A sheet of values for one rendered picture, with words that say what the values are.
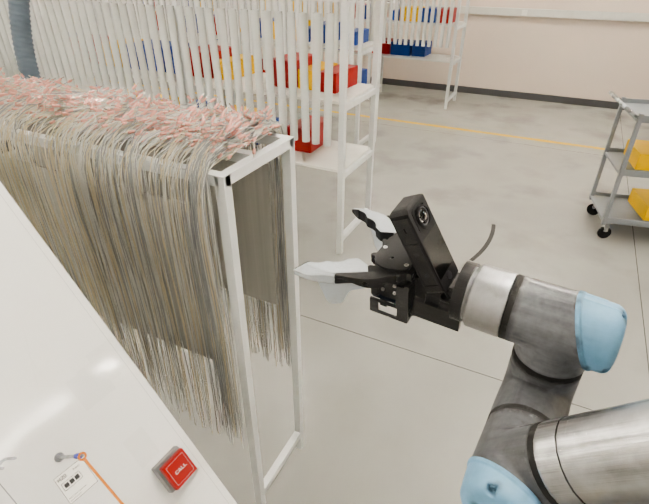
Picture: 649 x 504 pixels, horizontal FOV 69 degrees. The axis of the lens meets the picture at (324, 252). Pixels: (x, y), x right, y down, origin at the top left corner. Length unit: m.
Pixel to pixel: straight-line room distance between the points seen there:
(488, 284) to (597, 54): 7.91
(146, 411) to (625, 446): 0.77
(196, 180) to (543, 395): 0.92
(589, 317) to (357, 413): 1.99
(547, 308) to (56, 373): 0.76
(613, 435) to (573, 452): 0.04
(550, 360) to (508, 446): 0.11
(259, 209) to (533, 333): 1.21
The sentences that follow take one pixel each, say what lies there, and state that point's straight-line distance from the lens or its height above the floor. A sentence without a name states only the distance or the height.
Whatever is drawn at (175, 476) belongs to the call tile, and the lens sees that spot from 0.97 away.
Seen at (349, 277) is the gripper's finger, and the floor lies 1.58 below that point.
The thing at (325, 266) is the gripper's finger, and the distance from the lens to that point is 0.57.
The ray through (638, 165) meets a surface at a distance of 4.22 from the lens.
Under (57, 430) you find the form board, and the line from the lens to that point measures 0.93.
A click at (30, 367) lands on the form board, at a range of 0.92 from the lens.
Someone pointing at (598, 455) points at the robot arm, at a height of 1.56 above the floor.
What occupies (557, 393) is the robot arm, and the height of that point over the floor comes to 1.49.
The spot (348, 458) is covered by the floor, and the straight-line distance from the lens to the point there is 2.31.
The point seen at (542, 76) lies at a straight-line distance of 8.46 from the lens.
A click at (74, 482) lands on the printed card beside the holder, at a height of 1.18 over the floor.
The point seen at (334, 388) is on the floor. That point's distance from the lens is 2.56.
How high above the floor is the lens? 1.89
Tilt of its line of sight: 32 degrees down
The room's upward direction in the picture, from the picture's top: straight up
